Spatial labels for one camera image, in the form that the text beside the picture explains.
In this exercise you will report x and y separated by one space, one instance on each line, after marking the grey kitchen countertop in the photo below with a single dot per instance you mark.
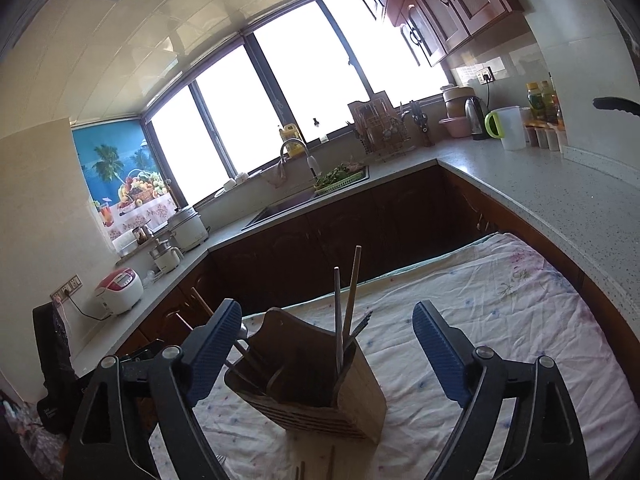
550 180

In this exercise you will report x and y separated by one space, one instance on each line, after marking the steel fork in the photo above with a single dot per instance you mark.
222 459
364 324

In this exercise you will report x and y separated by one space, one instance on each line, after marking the kitchen sink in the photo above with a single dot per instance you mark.
285 210

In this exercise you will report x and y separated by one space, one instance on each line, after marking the white plastic tub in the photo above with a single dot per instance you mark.
125 247

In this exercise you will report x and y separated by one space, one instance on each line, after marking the metal chopstick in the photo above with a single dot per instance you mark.
339 310

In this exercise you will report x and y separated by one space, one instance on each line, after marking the brown wooden utensil holder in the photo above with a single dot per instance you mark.
320 410

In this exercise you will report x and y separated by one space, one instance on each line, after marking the dish rack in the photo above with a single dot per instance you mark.
380 130

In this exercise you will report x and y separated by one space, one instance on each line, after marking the small white electric pot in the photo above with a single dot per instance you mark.
167 260

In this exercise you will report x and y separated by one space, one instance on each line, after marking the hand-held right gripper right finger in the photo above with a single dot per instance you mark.
440 355

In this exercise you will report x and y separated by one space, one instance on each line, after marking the pink basin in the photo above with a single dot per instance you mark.
455 127

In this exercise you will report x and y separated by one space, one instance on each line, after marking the knife block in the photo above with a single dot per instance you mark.
424 130

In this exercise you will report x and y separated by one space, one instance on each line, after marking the white bowl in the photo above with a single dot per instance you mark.
230 184
241 177

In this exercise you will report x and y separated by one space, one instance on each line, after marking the white and red rice cooker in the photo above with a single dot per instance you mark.
117 292

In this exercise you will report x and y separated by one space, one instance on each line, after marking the beige crock pot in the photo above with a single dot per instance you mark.
455 105

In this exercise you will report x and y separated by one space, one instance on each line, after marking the fruit and palm poster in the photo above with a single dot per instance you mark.
115 170

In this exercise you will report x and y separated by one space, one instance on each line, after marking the wooden base cabinets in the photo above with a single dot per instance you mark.
350 230

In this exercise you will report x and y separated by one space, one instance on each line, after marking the large white cooker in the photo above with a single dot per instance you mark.
190 230

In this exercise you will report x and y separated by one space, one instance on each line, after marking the white wall socket strip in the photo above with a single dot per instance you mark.
67 286

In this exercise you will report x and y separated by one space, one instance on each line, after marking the dark cloth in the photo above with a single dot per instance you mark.
55 360

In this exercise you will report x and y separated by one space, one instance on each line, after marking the patterned bamboo chopstick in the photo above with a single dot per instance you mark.
202 302
354 290
180 321

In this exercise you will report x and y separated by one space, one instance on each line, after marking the grey dishcloth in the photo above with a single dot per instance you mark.
277 174

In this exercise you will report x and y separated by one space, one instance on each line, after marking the white wall socket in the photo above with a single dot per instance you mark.
485 76

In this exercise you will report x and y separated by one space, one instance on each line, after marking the white floral tablecloth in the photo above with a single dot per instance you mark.
500 300

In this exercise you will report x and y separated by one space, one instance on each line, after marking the steel kitchen faucet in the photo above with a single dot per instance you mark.
313 165

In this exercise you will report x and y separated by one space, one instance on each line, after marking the kitchen window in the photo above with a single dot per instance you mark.
300 75

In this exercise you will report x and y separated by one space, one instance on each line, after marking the green basket of vegetables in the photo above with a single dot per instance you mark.
335 177

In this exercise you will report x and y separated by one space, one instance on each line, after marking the small bottle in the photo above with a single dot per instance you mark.
316 125

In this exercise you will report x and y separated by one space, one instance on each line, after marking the steel electric kettle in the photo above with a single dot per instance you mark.
477 120

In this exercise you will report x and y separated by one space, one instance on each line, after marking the wooden wall cabinets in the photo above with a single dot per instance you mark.
450 5

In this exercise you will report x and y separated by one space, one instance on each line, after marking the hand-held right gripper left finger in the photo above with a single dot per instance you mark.
215 350

